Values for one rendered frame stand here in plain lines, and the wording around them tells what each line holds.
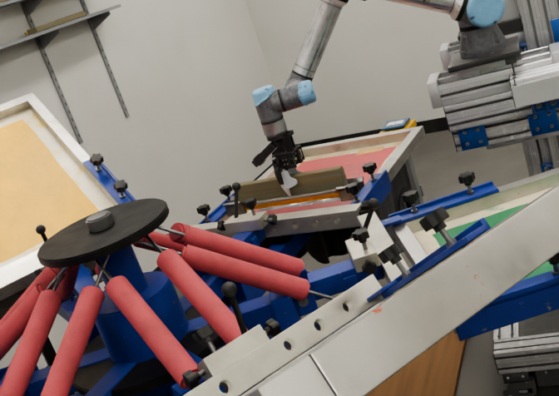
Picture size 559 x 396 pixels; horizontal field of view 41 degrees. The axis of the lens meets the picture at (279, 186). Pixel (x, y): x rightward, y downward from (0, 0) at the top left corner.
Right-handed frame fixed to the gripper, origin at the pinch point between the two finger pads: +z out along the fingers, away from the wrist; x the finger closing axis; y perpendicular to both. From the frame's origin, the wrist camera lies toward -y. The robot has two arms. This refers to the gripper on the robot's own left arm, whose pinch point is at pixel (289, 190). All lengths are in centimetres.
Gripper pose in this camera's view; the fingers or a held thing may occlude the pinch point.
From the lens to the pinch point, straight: 248.5
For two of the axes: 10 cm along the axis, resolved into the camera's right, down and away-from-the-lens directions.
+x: 4.1, -4.1, 8.2
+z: 3.1, 9.0, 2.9
